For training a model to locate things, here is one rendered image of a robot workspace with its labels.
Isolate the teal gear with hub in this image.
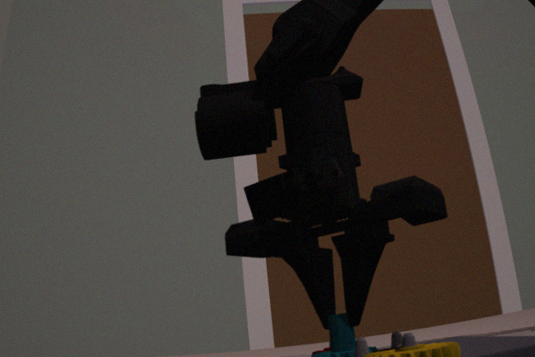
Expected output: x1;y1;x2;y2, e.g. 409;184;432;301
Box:
311;313;356;357

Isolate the yellow gear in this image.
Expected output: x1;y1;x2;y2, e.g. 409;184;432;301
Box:
363;342;461;357

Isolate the red gear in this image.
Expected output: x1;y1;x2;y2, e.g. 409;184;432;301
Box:
312;347;331;355

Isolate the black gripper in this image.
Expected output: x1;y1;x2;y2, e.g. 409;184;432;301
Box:
225;132;448;329

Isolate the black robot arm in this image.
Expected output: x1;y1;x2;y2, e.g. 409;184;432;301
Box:
195;0;384;226

